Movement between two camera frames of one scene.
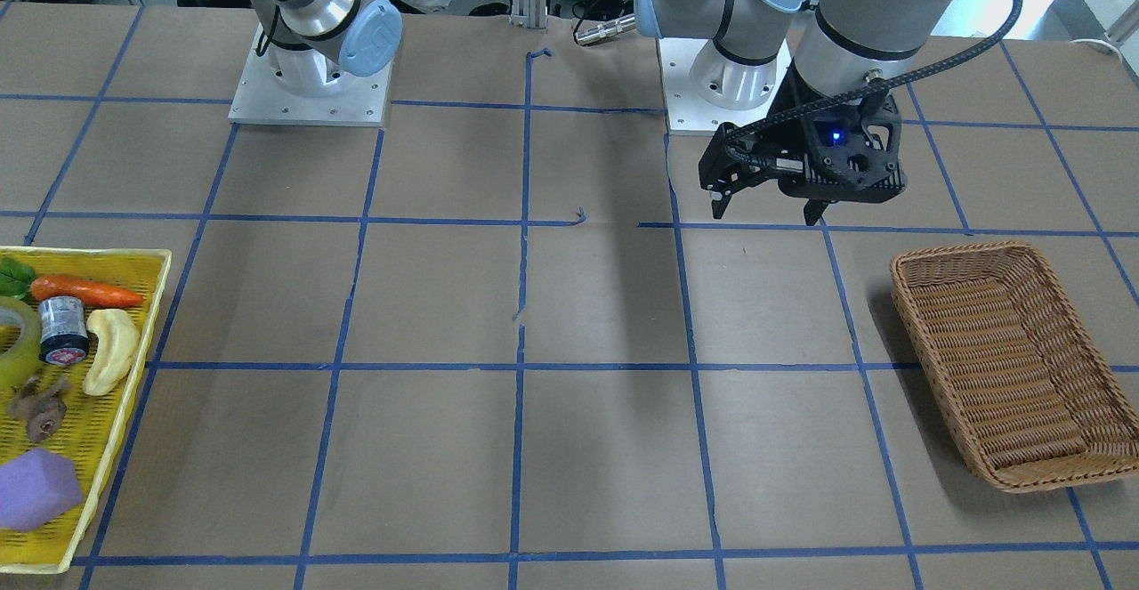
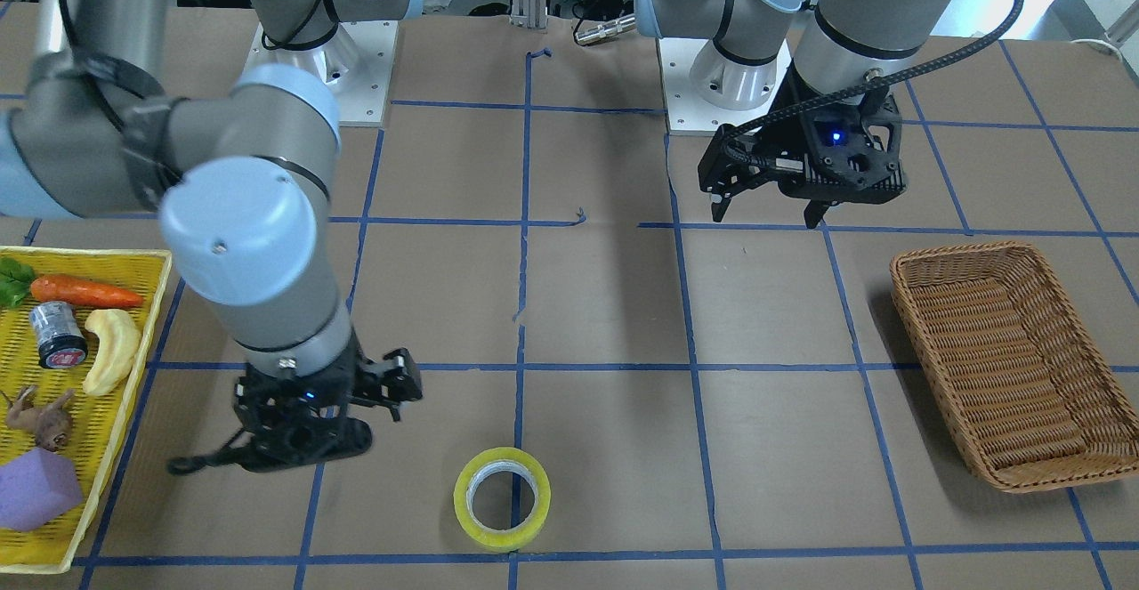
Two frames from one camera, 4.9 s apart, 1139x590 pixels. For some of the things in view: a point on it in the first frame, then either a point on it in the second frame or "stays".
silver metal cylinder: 591,34 stays
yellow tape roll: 19,368 to 496,460
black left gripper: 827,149 stays
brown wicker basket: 1013,367 stays
